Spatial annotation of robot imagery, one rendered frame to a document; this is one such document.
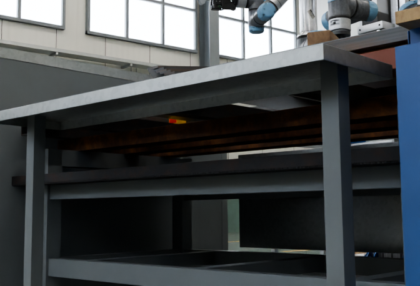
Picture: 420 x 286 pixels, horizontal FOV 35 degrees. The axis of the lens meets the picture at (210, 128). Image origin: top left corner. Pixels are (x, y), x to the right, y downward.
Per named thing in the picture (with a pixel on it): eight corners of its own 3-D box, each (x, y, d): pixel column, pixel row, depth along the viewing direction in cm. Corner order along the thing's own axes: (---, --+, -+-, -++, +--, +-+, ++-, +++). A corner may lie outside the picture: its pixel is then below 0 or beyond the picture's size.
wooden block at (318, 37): (330, 49, 166) (330, 29, 166) (307, 51, 168) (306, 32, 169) (342, 58, 176) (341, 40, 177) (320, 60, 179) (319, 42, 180)
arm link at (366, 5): (358, 6, 245) (335, 2, 239) (379, -3, 235) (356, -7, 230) (359, 27, 244) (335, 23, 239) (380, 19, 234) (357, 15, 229)
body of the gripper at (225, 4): (212, 7, 307) (237, 9, 309) (213, -11, 306) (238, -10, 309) (209, 10, 314) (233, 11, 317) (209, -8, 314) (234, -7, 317)
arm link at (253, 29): (252, 28, 305) (252, 5, 307) (245, 34, 316) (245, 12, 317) (269, 29, 307) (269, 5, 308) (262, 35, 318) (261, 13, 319)
